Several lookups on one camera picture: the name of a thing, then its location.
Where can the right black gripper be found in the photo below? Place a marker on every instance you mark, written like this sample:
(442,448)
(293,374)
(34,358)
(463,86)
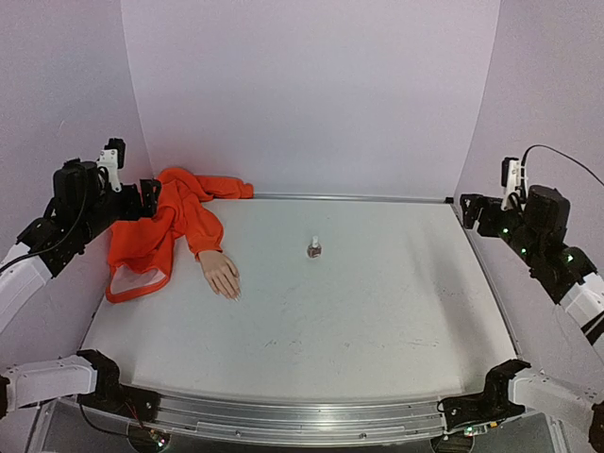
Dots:
(472,210)

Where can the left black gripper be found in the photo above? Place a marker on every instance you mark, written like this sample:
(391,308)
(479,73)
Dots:
(135,211)

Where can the nail polish bottle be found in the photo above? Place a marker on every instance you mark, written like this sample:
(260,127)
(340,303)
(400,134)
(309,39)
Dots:
(314,249)

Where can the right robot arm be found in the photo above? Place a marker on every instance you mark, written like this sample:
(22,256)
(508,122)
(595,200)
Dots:
(533,226)

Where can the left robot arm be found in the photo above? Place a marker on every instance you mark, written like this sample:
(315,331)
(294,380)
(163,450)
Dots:
(88,198)

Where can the orange hoodie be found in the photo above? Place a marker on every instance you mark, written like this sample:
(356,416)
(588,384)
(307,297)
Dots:
(141,253)

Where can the mannequin hand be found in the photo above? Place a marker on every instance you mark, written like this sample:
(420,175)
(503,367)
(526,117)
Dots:
(221,273)

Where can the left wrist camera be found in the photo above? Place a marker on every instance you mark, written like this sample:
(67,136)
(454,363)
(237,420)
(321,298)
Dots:
(111,160)

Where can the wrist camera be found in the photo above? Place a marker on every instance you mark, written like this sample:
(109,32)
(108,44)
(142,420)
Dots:
(111,160)
(513,182)

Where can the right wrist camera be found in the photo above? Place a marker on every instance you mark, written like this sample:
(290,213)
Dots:
(513,182)

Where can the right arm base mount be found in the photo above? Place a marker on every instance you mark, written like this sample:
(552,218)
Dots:
(492,404)

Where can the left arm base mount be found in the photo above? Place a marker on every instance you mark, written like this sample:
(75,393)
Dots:
(110,395)

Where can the aluminium front rail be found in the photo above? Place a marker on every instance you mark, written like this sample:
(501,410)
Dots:
(169,422)

